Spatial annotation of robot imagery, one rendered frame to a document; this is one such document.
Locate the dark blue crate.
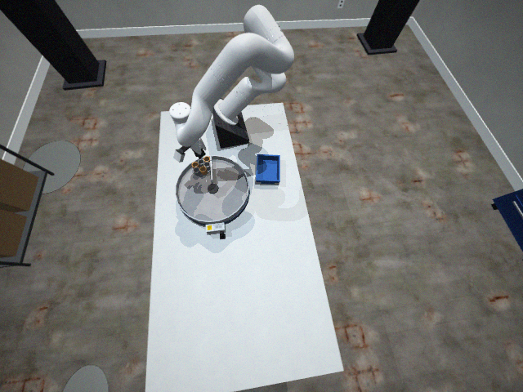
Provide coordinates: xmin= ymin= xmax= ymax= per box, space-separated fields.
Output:
xmin=256 ymin=154 xmax=280 ymax=185

